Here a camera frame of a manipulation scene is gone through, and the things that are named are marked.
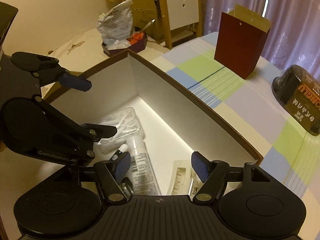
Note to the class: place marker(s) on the orange object in tray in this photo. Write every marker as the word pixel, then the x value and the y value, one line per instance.
pixel 135 37

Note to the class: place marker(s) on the dark red tray box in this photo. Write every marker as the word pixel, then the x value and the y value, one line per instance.
pixel 121 45

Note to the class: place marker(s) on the large brown cardboard box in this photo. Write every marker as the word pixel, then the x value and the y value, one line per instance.
pixel 175 122

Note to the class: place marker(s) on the blue white cream tube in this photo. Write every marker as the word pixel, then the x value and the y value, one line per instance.
pixel 142 175

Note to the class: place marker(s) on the clear dental floss box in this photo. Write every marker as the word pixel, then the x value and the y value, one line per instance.
pixel 127 124

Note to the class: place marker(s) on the dark red paper bag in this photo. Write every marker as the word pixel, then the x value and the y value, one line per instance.
pixel 241 39

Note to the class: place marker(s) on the brown cardboard box on chair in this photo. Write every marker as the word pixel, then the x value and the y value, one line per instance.
pixel 143 12

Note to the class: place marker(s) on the black plastic food container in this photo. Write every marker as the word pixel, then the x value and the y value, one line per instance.
pixel 297 91

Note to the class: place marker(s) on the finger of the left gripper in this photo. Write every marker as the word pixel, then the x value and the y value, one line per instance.
pixel 99 131
pixel 74 82

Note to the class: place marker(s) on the white plastic clip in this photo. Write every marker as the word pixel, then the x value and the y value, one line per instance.
pixel 184 180

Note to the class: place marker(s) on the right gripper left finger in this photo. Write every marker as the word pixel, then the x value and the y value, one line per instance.
pixel 110 174

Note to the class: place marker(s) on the purple curtain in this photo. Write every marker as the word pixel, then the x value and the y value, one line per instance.
pixel 294 33

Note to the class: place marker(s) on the checkered tablecloth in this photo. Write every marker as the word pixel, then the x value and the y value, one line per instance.
pixel 290 153

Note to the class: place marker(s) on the crumpled white plastic bag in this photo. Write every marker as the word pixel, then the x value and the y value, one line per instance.
pixel 117 24

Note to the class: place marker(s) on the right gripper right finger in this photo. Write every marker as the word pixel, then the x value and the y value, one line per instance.
pixel 213 176

